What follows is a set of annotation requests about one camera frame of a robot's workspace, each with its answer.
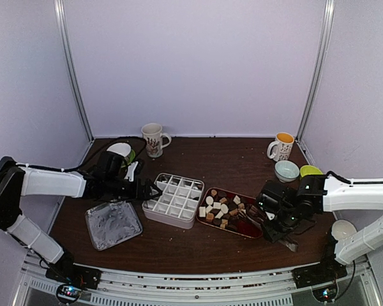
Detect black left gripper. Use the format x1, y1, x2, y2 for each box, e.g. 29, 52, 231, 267
105, 176, 163, 203

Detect metal serving tongs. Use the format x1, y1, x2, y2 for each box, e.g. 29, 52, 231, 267
237, 205, 299, 252

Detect white divided tin box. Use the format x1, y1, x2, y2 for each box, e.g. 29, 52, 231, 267
142, 173, 205, 230

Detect bunny print tin lid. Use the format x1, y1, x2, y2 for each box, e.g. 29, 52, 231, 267
85, 201, 143, 251

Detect red chocolate tray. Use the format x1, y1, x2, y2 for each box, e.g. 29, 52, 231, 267
195, 187, 263, 239

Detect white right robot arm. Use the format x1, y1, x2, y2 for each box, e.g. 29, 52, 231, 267
256, 171, 383, 282

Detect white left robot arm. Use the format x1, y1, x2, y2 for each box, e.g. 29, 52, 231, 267
0, 152, 162, 283

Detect white bowl green rim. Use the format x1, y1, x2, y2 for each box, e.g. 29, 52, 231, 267
107, 142, 132, 158

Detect beige floral mug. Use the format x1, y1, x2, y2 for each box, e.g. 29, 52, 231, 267
141, 123, 172, 158

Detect light blue bowl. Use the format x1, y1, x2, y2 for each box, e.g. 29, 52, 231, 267
274, 160, 300, 183

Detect dark bowl white inside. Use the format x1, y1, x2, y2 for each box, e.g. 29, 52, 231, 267
331, 219, 357, 242

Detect lime green bowl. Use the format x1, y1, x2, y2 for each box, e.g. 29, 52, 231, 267
299, 164, 324, 178

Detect white mug yellow inside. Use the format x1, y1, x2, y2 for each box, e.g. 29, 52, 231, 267
266, 132, 295, 162

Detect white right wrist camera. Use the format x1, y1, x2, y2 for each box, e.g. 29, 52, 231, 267
262, 208, 278, 221

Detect metal front rail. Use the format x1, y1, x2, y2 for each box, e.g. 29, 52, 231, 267
20, 266, 380, 306

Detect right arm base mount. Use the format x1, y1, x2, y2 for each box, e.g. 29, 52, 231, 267
292, 264, 347, 303

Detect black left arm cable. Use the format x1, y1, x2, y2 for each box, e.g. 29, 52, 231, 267
60, 136, 147, 173

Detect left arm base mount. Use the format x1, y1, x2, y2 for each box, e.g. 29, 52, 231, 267
45, 265, 101, 305

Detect right aluminium frame post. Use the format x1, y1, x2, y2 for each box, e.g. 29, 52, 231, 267
296, 0, 335, 143

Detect aluminium frame post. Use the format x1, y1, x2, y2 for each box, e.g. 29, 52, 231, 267
54, 0, 94, 142
296, 0, 335, 143

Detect left aluminium frame post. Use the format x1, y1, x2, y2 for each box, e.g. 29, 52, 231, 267
54, 0, 94, 142

